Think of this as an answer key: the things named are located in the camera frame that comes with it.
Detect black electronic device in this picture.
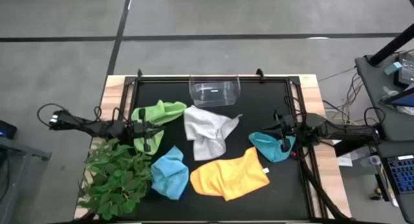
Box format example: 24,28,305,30
395,52,414,87

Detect dark blue device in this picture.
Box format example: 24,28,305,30
0,120,17,140

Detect teal microfiber towel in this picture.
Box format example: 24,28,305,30
248,131,297,163

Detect clear plastic bin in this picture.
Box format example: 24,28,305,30
188,74,242,108

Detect orange microfiber towel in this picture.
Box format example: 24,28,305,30
190,146,271,202

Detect tablet with blue screen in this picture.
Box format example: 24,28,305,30
380,86,414,108

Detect clear plastic bottle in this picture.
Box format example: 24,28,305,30
360,155,382,168

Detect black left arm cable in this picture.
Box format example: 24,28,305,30
36,103,104,129

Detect small black yellow tool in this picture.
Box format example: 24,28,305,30
370,187,384,201

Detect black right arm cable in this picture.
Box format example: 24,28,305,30
284,94,386,128

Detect light blue microfiber towel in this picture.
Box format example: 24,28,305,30
150,145,190,201

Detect green leafy plant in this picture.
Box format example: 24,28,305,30
76,138,153,221

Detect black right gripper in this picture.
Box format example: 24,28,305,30
273,109,298,153

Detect small teal box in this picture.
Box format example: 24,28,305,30
384,61,403,76

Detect light grey microfiber towel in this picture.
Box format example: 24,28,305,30
183,104,243,162

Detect black corrugated cable sleeve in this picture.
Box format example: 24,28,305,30
299,142,350,221

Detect green microfiber towel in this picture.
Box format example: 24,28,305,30
131,99,188,156

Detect grey metal desk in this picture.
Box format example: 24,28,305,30
0,136,52,224

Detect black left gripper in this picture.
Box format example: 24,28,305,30
131,107,166,153

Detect backlit keyboard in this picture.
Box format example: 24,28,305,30
386,154,414,196

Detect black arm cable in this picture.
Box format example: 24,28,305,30
284,94,386,128
36,103,104,129

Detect black stand pole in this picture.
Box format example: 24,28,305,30
368,23,414,66

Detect white paper sheet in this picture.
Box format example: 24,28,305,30
336,152,353,168

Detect dark grey workstation desk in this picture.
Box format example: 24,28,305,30
354,54,414,224

